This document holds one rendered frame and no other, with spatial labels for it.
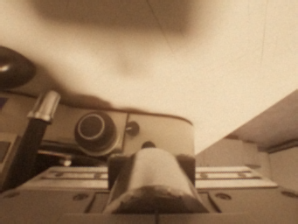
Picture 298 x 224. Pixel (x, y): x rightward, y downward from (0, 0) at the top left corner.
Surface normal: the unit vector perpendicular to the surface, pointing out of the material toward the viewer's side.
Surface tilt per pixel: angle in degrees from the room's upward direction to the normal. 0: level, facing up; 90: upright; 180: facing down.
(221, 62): 0
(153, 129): 90
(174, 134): 90
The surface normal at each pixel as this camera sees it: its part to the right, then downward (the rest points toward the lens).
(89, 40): -0.11, 0.90
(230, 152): 0.01, -0.41
